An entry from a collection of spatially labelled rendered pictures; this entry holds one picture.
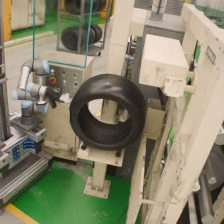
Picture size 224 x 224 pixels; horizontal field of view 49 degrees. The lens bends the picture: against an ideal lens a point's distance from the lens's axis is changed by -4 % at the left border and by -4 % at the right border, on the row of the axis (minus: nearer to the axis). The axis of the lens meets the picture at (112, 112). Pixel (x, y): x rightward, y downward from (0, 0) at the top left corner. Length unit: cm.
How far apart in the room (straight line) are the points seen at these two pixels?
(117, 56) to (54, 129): 128
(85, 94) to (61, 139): 128
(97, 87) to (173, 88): 62
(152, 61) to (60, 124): 172
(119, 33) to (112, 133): 83
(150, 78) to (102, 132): 94
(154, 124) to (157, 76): 85
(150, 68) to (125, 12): 68
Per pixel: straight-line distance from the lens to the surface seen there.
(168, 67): 138
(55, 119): 284
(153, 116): 214
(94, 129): 219
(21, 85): 215
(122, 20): 195
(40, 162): 289
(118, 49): 200
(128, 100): 174
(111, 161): 210
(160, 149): 235
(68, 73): 259
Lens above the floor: 220
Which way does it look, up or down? 31 degrees down
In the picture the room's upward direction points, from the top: 9 degrees clockwise
